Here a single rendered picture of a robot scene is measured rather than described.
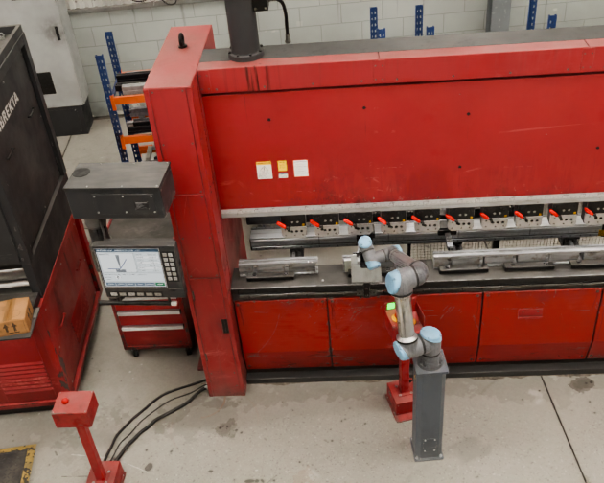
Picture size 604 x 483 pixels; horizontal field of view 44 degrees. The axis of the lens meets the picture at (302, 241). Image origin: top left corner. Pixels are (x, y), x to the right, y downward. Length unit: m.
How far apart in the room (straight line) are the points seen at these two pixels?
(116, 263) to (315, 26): 5.04
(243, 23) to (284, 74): 0.33
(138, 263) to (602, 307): 2.86
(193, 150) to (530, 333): 2.48
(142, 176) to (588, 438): 3.13
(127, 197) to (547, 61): 2.25
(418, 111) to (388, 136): 0.22
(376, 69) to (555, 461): 2.58
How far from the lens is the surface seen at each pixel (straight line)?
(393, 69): 4.04
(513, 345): 5.17
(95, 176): 3.99
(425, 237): 4.96
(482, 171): 4.42
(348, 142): 4.23
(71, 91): 8.68
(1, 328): 4.66
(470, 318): 4.95
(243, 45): 4.08
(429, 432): 4.68
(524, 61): 4.13
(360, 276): 4.54
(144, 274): 4.13
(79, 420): 4.41
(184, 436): 5.13
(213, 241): 4.40
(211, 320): 4.80
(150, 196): 3.83
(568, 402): 5.30
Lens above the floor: 3.88
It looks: 36 degrees down
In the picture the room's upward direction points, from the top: 5 degrees counter-clockwise
